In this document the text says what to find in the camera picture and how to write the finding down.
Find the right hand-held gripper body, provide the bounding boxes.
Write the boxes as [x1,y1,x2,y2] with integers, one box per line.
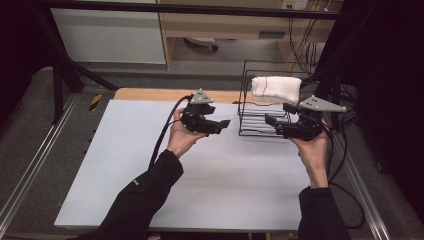
[283,94,348,142]

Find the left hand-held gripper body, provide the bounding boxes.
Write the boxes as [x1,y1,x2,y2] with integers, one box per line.
[180,88,218,134]

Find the black wire rack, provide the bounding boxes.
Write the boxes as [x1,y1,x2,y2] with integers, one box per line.
[237,59,314,138]

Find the white towel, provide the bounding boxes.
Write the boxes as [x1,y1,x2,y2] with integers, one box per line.
[251,75,303,106]

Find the person's left hand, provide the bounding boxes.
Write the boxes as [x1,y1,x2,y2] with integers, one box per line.
[166,108,208,160]

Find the person's right hand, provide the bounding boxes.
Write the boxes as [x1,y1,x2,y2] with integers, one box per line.
[289,119,332,190]

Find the wooden table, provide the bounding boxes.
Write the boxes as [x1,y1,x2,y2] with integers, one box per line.
[113,87,293,107]

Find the white table cover sheet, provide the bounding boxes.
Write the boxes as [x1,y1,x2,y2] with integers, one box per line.
[54,99,337,233]

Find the office chair base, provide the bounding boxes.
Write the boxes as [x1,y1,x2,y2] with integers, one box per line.
[184,36,220,52]

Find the light wooden desk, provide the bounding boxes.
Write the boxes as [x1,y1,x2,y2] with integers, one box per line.
[156,0,344,71]

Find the black curtain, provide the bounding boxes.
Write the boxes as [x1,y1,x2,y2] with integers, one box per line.
[314,0,424,214]

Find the white cabinet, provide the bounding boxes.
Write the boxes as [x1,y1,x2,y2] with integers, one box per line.
[51,0,167,65]

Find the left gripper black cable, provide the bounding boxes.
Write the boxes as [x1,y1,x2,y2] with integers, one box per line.
[148,94,195,169]

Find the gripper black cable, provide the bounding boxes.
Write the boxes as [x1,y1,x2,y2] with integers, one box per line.
[148,94,195,169]
[321,116,366,230]

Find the black floor cable bundle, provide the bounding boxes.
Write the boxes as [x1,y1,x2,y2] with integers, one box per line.
[328,83,363,143]

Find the hanging desk cables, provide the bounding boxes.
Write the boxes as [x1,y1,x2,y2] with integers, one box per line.
[287,0,329,73]

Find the aluminium floor rail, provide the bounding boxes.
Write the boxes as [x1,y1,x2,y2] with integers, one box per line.
[328,133,391,240]
[0,94,79,228]

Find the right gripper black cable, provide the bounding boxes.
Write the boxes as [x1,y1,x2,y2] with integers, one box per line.
[321,116,366,230]

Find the white wall socket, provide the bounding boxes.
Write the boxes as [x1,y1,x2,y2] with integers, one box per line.
[281,0,309,10]

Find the black metal frame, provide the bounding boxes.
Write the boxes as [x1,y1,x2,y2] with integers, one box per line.
[31,0,354,132]

